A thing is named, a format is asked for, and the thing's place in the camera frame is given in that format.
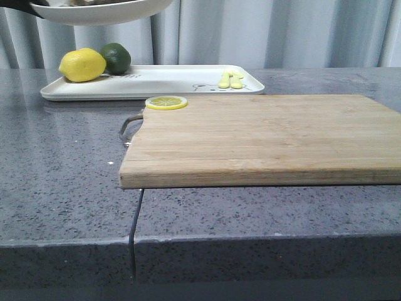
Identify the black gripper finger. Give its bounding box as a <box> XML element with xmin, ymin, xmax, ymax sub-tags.
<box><xmin>0</xmin><ymin>0</ymin><xmax>49</xmax><ymax>18</ymax></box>

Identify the yellow lemon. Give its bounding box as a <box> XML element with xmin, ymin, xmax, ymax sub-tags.
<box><xmin>58</xmin><ymin>48</ymin><xmax>107</xmax><ymax>82</ymax></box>

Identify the wooden cutting board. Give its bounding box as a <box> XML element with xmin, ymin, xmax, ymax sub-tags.
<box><xmin>119</xmin><ymin>95</ymin><xmax>400</xmax><ymax>189</ymax></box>

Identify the green lime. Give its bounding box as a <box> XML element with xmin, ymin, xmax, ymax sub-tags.
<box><xmin>100</xmin><ymin>43</ymin><xmax>131</xmax><ymax>75</ymax></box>

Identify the white rectangular tray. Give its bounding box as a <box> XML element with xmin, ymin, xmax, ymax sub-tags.
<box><xmin>40</xmin><ymin>65</ymin><xmax>264</xmax><ymax>101</ymax></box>

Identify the grey curtain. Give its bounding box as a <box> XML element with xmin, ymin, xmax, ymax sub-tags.
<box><xmin>1</xmin><ymin>1</ymin><xmax>400</xmax><ymax>69</ymax></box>

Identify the metal cutting board handle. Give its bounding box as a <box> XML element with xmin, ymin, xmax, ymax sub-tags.
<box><xmin>118</xmin><ymin>114</ymin><xmax>143</xmax><ymax>147</ymax></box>

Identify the white round plate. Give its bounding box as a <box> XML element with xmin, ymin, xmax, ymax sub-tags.
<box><xmin>31</xmin><ymin>0</ymin><xmax>172</xmax><ymax>26</ymax></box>

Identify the white bread slice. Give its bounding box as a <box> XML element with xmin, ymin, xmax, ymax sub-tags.
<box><xmin>67</xmin><ymin>0</ymin><xmax>127</xmax><ymax>7</ymax></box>

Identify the lemon slice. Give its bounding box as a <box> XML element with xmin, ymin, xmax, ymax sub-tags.
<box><xmin>145</xmin><ymin>95</ymin><xmax>188</xmax><ymax>110</ymax></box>

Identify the yellow plastic knife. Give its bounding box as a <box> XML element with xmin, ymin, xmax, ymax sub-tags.
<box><xmin>229</xmin><ymin>70</ymin><xmax>244</xmax><ymax>89</ymax></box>

